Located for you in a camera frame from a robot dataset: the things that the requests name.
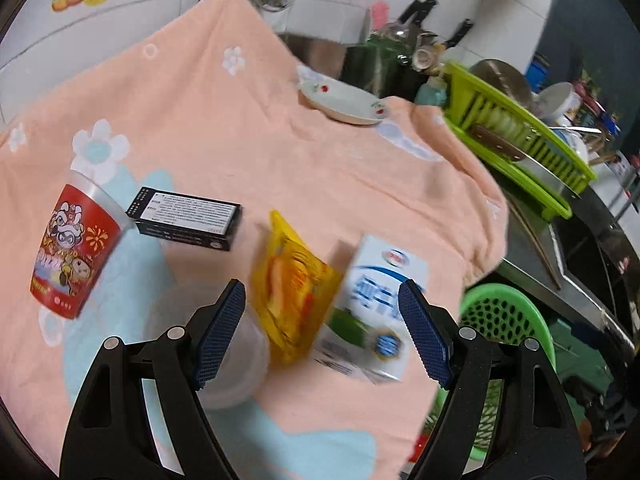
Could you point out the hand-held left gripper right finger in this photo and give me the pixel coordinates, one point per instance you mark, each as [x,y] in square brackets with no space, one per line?
[425,335]

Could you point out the green plastic dish rack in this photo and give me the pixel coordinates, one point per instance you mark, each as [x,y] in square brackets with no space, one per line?
[500,125]

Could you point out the white blue milk carton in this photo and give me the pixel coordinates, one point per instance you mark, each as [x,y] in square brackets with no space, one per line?
[370,280]

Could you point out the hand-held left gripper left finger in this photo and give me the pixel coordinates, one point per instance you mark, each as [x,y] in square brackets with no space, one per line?
[220,335]

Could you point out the clear plastic container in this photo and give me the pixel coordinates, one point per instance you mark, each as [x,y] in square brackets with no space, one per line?
[252,355]

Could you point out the white flower-print plate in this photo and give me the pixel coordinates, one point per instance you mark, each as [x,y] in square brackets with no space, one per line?
[345,102]

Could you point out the wooden chopstick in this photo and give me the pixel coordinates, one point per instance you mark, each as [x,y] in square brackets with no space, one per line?
[542,255]

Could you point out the green perforated plastic basket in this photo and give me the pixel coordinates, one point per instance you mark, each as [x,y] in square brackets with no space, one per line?
[495,310]

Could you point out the teal soap bottle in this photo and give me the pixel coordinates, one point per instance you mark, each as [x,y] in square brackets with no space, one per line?
[431,92]

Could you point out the black printed box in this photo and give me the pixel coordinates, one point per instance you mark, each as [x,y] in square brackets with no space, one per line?
[185,215]

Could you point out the steel pot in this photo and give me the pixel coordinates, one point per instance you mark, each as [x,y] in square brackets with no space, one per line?
[500,77]

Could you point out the peach flower-print towel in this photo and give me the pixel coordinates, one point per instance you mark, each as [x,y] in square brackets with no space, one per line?
[225,150]

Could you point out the steel sink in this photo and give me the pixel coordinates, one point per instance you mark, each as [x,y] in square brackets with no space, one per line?
[595,260]

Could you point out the red printed plastic cup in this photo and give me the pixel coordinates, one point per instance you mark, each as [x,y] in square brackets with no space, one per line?
[70,250]

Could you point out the yellow snack wrapper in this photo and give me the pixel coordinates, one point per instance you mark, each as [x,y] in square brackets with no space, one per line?
[290,280]

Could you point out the green base cabinet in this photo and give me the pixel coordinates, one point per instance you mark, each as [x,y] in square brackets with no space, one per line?
[575,355]

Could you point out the white bowl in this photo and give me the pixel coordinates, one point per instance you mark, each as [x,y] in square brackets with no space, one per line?
[557,102]

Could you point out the pink brush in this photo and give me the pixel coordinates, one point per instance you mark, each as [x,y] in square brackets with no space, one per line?
[380,14]

